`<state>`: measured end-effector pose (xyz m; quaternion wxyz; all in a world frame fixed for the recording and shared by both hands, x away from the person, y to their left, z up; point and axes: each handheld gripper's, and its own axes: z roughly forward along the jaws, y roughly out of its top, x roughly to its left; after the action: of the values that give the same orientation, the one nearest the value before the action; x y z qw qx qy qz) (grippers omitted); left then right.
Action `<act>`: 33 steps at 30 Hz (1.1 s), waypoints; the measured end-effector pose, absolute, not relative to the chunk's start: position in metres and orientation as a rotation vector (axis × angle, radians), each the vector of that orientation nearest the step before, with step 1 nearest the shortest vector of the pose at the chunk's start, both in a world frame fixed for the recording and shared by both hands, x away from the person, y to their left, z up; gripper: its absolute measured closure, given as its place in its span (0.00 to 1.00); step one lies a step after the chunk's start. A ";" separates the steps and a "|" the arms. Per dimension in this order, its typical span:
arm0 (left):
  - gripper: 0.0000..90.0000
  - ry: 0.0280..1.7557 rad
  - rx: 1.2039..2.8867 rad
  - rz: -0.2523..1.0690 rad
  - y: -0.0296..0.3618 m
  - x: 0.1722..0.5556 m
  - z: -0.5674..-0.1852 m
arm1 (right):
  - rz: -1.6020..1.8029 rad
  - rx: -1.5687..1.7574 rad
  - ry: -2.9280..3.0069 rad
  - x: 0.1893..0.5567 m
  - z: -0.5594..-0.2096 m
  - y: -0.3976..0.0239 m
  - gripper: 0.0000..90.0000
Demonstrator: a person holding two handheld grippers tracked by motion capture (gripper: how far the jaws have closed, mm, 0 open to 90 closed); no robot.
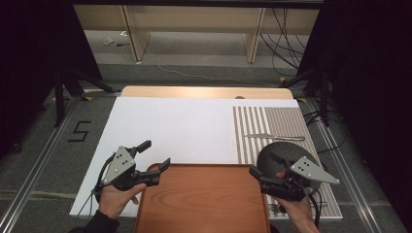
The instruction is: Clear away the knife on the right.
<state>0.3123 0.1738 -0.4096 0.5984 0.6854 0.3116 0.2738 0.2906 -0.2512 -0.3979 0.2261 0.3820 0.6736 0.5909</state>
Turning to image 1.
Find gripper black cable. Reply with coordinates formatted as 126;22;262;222
302;185;324;228
77;152;119;218

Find bundle of black cables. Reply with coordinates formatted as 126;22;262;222
259;7;308;78

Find white floor cable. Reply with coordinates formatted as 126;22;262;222
141;48;280;89

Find black floor cables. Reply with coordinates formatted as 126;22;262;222
303;109;350;155

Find striped placemat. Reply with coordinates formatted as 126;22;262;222
231;105;344;220

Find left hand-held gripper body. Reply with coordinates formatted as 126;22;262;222
102;146;147;192

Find black metal stand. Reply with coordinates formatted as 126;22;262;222
52;63;122;128
280;67;332;128

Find person's left hand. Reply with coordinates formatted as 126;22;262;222
97;183;148;220

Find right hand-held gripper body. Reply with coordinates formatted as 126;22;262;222
260;155;341;202

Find white board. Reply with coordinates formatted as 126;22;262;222
68;96;344;221

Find beige wooden shelf unit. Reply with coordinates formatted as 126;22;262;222
73;4;321;64

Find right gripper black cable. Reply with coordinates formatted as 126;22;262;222
302;185;324;228

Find person's right hand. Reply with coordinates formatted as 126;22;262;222
274;194;318;225

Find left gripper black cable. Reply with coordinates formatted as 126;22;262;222
77;152;119;218

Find aluminium floor rail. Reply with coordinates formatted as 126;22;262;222
0;96;83;233
306;97;384;233

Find brown wooden tray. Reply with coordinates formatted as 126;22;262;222
134;162;272;233

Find black curtain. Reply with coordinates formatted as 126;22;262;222
296;0;412;224
0;0;104;159

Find dark round plate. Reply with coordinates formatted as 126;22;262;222
256;141;323;196

